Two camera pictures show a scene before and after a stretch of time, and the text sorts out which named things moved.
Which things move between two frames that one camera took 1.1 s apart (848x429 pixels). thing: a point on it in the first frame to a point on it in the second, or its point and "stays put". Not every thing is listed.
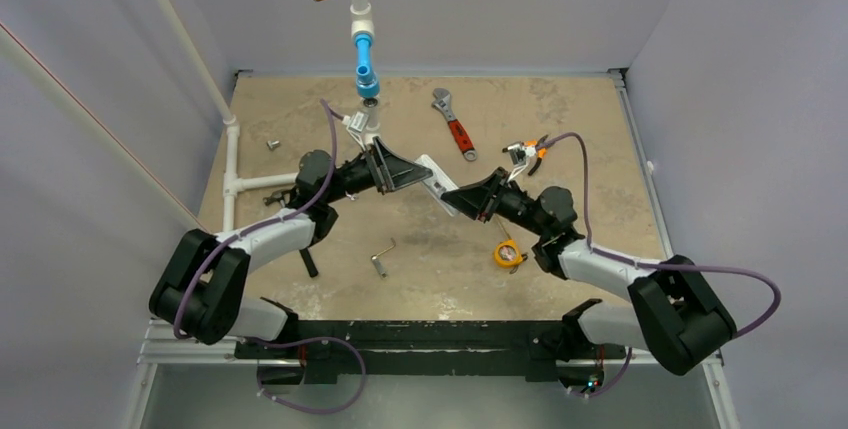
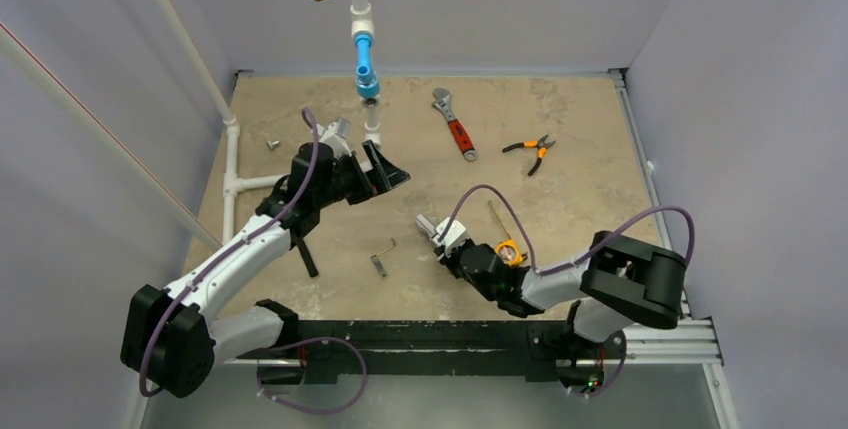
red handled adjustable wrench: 463,140 stays put
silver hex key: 376,261 stays put
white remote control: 438,183 to 425,227
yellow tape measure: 509,253 stays put
